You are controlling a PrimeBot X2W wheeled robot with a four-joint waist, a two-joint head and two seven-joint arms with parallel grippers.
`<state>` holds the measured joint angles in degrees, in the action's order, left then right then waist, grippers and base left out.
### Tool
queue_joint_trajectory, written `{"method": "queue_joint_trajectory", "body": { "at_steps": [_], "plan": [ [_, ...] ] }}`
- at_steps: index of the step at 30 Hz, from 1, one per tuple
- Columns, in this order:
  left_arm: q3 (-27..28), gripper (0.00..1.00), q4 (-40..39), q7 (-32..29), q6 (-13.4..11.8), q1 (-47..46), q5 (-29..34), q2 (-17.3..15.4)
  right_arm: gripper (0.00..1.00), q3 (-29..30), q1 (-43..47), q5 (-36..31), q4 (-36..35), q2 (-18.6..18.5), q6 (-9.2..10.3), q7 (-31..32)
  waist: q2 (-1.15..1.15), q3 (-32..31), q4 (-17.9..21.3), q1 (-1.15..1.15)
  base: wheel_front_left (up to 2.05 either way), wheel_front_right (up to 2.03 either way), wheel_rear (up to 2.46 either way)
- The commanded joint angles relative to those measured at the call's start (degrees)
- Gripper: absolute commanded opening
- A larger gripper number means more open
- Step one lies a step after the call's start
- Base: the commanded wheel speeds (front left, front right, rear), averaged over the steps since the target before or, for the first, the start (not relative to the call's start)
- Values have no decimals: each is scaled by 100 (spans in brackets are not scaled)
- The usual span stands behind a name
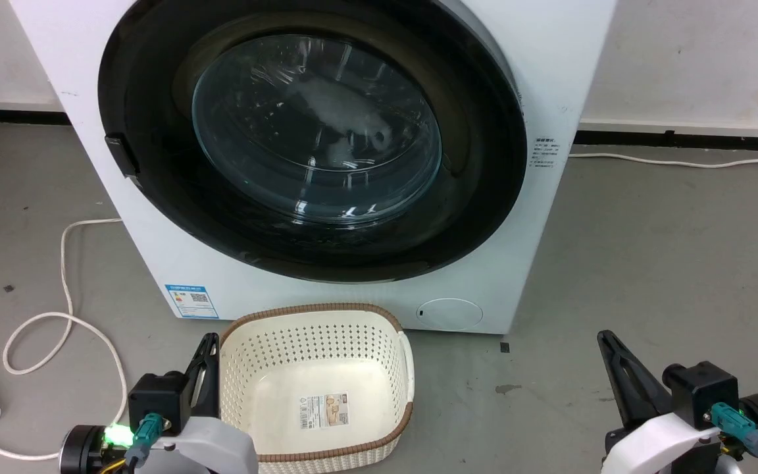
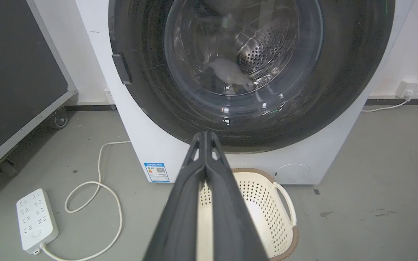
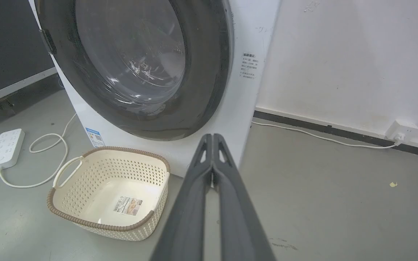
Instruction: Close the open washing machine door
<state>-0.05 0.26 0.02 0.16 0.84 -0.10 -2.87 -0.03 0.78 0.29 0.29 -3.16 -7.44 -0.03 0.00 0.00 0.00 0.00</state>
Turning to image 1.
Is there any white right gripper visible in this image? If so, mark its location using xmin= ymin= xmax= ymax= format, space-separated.
xmin=597 ymin=331 xmax=743 ymax=474

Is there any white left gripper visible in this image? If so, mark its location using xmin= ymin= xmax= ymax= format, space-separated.
xmin=134 ymin=333 xmax=259 ymax=474

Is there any black round washer door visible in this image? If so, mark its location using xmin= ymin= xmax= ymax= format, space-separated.
xmin=97 ymin=0 xmax=528 ymax=284

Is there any white front-load washing machine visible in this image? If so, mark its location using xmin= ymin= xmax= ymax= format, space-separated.
xmin=9 ymin=0 xmax=619 ymax=335

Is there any cream perforated laundry basket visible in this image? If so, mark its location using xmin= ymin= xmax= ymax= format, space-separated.
xmin=218 ymin=303 xmax=416 ymax=474

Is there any blue energy label sticker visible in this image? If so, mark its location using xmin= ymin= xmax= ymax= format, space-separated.
xmin=164 ymin=284 xmax=220 ymax=321

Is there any paper label in basket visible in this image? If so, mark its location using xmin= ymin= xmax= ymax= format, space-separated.
xmin=298 ymin=392 xmax=351 ymax=431

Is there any round white drain filter cover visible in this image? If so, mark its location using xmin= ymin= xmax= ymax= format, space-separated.
xmin=416 ymin=298 xmax=484 ymax=332

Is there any white cloth in drum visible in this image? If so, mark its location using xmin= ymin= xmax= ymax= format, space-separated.
xmin=286 ymin=74 xmax=394 ymax=169

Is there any teal plug left camera cable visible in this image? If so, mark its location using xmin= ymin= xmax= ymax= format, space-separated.
xmin=122 ymin=412 xmax=168 ymax=474

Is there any teal plug camera cable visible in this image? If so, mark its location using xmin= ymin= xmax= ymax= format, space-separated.
xmin=709 ymin=402 xmax=758 ymax=474
xmin=122 ymin=412 xmax=168 ymax=474

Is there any teal plug right camera cable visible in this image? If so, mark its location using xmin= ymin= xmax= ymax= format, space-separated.
xmin=709 ymin=402 xmax=758 ymax=474

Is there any white looped power cable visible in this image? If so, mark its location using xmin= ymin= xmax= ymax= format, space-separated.
xmin=0 ymin=217 xmax=130 ymax=461

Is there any white cable along wall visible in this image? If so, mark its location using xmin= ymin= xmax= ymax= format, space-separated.
xmin=568 ymin=151 xmax=758 ymax=169

